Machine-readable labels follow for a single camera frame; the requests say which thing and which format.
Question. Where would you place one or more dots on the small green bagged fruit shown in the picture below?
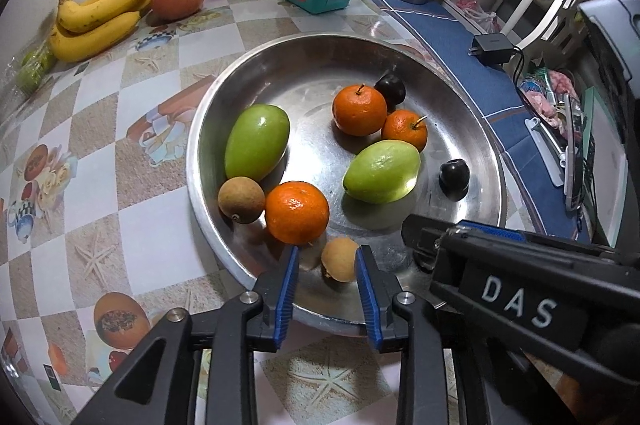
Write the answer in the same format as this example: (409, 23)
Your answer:
(44, 57)
(27, 77)

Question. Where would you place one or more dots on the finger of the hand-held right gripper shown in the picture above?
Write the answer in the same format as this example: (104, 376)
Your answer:
(425, 237)
(492, 233)

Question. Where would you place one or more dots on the yellow banana bunch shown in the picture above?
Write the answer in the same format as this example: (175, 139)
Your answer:
(95, 40)

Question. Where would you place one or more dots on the round steel plate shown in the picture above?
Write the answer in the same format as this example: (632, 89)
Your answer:
(310, 70)

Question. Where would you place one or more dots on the dark purple cherry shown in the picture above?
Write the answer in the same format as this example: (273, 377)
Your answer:
(454, 177)

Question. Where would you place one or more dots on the pale yellow longan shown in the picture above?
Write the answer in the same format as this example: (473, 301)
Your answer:
(340, 260)

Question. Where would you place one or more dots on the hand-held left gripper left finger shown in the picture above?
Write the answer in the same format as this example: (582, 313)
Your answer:
(287, 290)

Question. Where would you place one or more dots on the dark cherry with stem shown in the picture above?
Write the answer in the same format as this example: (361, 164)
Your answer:
(391, 87)

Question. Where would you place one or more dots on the white plastic clip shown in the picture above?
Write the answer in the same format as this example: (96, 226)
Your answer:
(547, 150)

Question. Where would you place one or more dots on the pink plastic bag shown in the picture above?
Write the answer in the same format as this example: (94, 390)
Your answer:
(472, 7)

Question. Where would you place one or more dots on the black charger adapter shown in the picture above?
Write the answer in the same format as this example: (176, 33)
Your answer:
(492, 50)

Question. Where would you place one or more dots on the clear plastic bag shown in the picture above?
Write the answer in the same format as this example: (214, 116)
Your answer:
(15, 75)

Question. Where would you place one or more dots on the dark phone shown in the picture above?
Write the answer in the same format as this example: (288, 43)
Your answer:
(575, 155)

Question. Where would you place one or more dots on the pale green jujube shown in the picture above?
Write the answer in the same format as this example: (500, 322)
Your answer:
(382, 172)

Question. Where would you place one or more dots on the pink packet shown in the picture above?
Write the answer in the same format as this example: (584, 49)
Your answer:
(545, 97)

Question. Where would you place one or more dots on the orange tangerine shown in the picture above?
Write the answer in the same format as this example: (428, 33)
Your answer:
(405, 130)
(360, 110)
(296, 212)

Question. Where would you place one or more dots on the brown longan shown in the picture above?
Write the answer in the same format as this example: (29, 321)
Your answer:
(241, 200)

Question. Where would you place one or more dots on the printed checkered tablecloth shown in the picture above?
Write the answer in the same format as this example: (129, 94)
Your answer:
(125, 215)

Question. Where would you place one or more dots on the elongated deep green jujube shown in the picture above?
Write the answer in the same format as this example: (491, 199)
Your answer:
(257, 148)

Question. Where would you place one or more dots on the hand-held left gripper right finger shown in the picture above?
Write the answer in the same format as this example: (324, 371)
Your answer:
(367, 295)

